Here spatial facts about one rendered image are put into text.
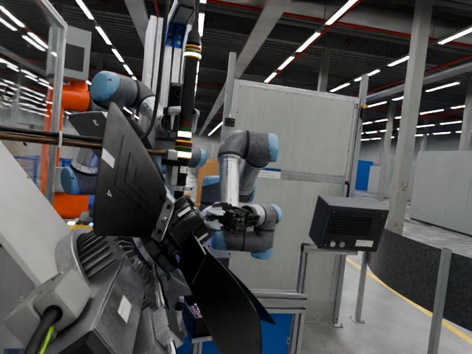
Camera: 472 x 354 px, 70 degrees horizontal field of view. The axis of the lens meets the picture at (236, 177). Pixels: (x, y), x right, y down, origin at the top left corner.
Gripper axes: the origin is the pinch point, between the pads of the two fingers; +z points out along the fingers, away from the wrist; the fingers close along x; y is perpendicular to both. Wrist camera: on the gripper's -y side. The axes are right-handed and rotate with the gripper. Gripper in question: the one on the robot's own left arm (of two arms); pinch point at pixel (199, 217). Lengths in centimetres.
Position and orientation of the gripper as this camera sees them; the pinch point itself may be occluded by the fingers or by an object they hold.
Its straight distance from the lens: 100.9
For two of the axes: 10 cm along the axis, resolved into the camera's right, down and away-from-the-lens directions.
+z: -6.7, -0.3, -7.4
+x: -1.8, 9.8, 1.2
